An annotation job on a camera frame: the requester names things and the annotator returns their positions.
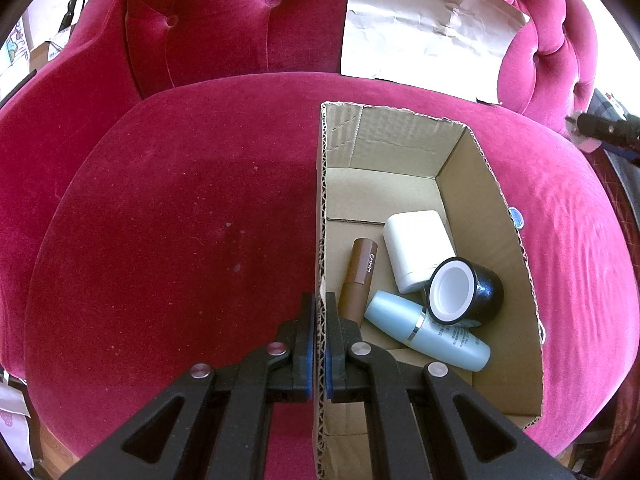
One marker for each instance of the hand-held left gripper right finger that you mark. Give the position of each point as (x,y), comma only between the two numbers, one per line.
(334,355)

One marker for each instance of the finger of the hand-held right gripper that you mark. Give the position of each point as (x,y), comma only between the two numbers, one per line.
(610,127)

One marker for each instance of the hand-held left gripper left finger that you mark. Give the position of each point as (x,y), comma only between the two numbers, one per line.
(300,355)

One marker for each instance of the brown lipstick tube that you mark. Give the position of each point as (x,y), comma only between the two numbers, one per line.
(360,275)

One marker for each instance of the light blue bottle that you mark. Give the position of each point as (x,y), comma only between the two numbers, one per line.
(430,335)

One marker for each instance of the black jar white inside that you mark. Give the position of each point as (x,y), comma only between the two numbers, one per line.
(480,290)

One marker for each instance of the cardboard box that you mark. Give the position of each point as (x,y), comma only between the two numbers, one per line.
(400,195)

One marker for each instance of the red velvet tufted sofa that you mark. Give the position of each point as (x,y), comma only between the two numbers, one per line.
(175,210)

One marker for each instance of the creased grey paper sheet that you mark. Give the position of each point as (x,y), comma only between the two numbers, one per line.
(425,35)

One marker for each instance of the white printed bag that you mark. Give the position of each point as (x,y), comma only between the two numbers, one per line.
(10,405)

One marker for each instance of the small brown carton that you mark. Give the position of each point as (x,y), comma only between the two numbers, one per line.
(45,52)

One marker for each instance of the white wall charger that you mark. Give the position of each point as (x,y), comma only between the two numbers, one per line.
(415,245)

